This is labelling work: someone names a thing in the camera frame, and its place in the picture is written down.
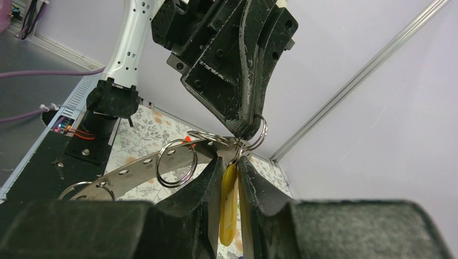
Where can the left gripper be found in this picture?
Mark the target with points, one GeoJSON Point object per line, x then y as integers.
{"type": "Point", "coordinates": [226, 52]}

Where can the floral table mat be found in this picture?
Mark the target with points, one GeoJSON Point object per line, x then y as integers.
{"type": "Point", "coordinates": [150, 132]}

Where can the yellow key tag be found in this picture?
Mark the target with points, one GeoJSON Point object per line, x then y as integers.
{"type": "Point", "coordinates": [228, 205]}

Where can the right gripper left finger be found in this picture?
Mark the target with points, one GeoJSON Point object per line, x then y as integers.
{"type": "Point", "coordinates": [184, 225]}

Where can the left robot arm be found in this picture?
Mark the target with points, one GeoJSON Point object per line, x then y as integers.
{"type": "Point", "coordinates": [116, 94]}

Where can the large silver keyring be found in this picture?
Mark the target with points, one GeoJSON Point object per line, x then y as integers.
{"type": "Point", "coordinates": [170, 157]}

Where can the red curved block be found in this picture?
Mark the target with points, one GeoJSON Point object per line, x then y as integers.
{"type": "Point", "coordinates": [188, 139]}

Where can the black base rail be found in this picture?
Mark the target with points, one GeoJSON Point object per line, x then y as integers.
{"type": "Point", "coordinates": [75, 147]}

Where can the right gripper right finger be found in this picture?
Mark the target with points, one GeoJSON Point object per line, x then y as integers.
{"type": "Point", "coordinates": [275, 225]}

